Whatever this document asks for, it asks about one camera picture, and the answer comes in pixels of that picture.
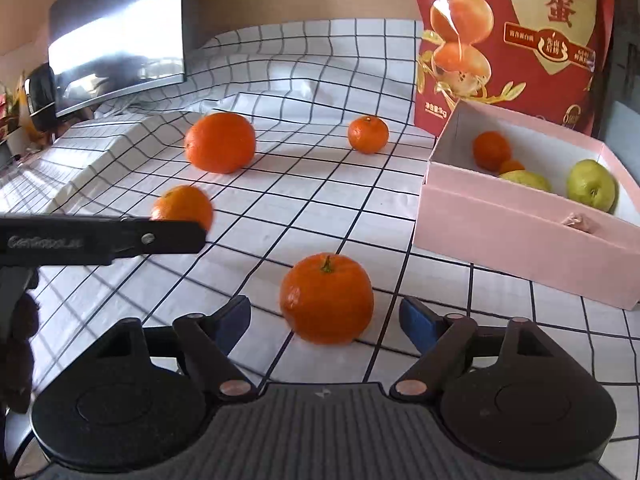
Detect black computer monitor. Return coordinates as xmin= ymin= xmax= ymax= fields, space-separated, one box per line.
xmin=47 ymin=0 xmax=187 ymax=118

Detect black rounded device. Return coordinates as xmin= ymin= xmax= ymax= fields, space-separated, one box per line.
xmin=25 ymin=62 xmax=58 ymax=133

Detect person's left hand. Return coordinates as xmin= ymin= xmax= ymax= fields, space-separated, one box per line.
xmin=0 ymin=292 xmax=41 ymax=415

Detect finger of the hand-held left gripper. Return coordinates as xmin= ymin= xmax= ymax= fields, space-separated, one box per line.
xmin=112 ymin=217 xmax=207 ymax=264

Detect yellow red packets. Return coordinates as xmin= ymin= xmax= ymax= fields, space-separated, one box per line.
xmin=0 ymin=75 xmax=31 ymax=161

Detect pink cardboard box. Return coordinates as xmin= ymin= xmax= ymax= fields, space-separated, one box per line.
xmin=412 ymin=99 xmax=640 ymax=311

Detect green pear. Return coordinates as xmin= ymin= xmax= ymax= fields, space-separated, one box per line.
xmin=566 ymin=159 xmax=617 ymax=212
xmin=498 ymin=170 xmax=552 ymax=193

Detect mandarin orange with stem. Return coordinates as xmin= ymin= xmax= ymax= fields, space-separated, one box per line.
xmin=279 ymin=253 xmax=375 ymax=346

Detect white black checkered cloth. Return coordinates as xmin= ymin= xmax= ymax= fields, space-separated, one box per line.
xmin=0 ymin=19 xmax=640 ymax=441

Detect black computer case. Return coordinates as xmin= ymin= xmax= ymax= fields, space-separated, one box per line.
xmin=597 ymin=0 xmax=640 ymax=148

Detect large orange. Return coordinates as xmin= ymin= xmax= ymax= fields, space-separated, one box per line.
xmin=184 ymin=112 xmax=257 ymax=175

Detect red snack bag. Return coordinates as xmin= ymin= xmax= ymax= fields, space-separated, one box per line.
xmin=414 ymin=0 xmax=616 ymax=138

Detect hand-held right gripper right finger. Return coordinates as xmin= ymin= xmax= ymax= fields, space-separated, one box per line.
xmin=390 ymin=296 xmax=556 ymax=403

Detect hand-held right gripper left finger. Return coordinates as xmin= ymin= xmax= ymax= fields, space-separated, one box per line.
xmin=95 ymin=295 xmax=258 ymax=403

